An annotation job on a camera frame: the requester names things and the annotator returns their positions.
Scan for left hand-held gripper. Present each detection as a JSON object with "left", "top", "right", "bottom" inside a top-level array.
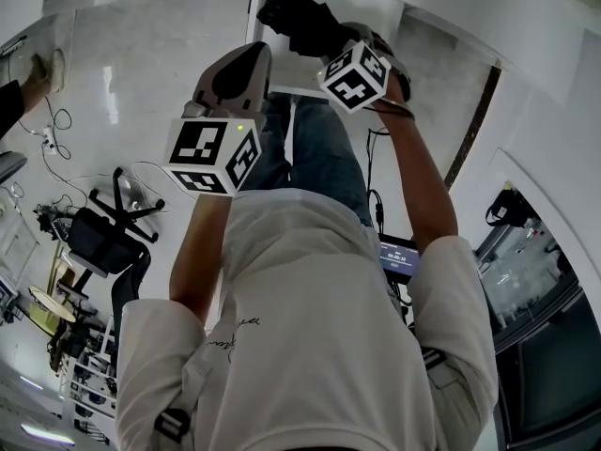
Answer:
[{"left": 162, "top": 40, "right": 273, "bottom": 200}]

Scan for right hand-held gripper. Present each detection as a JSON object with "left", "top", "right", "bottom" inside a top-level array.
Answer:
[{"left": 317, "top": 20, "right": 401, "bottom": 115}]

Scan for black cloth item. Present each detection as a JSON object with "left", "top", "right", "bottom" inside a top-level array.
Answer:
[{"left": 256, "top": 0, "right": 361, "bottom": 59}]

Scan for person's right forearm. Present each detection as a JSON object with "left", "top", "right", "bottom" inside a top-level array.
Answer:
[{"left": 375, "top": 86, "right": 460, "bottom": 256}]

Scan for person's left forearm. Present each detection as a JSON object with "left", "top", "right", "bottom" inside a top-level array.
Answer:
[{"left": 168, "top": 193, "right": 231, "bottom": 326}]

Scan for person's blue jeans legs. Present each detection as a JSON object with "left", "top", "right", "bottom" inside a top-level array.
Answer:
[{"left": 241, "top": 92, "right": 375, "bottom": 227}]

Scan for black backpack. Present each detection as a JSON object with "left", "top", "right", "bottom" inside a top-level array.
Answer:
[{"left": 485, "top": 188, "right": 530, "bottom": 228}]

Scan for black office chair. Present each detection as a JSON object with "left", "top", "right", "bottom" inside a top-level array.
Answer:
[{"left": 69, "top": 166, "right": 168, "bottom": 319}]

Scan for black floor equipment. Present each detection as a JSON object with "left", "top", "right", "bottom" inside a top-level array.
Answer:
[{"left": 32, "top": 202, "right": 79, "bottom": 241}]

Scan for person's white shirt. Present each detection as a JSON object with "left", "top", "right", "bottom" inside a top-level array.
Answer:
[{"left": 115, "top": 188, "right": 500, "bottom": 451}]

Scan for yellow round table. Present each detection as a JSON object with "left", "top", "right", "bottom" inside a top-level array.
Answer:
[{"left": 28, "top": 285, "right": 77, "bottom": 323}]

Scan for white storage shelving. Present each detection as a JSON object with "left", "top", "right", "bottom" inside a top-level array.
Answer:
[{"left": 69, "top": 317, "right": 118, "bottom": 436}]

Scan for dark framed window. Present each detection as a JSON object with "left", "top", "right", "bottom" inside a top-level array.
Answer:
[{"left": 473, "top": 180, "right": 601, "bottom": 451}]

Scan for black wrist strap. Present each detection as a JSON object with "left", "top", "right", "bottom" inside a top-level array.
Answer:
[{"left": 370, "top": 97, "right": 419, "bottom": 124}]

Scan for black recorder cable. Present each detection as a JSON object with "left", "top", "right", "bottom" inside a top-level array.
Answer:
[{"left": 365, "top": 127, "right": 391, "bottom": 234}]

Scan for black recorder screen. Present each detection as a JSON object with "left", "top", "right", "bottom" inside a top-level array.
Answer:
[{"left": 378, "top": 234, "right": 422, "bottom": 281}]

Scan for black floor cable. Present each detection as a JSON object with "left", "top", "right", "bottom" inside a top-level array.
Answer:
[{"left": 44, "top": 94, "right": 74, "bottom": 162}]

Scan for white floor cable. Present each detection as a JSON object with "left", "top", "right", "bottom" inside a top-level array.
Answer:
[{"left": 41, "top": 148, "right": 165, "bottom": 206}]

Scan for black strap buckle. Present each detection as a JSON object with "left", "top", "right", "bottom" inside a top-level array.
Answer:
[
  {"left": 153, "top": 407, "right": 192, "bottom": 443},
  {"left": 421, "top": 348, "right": 446, "bottom": 370}
]

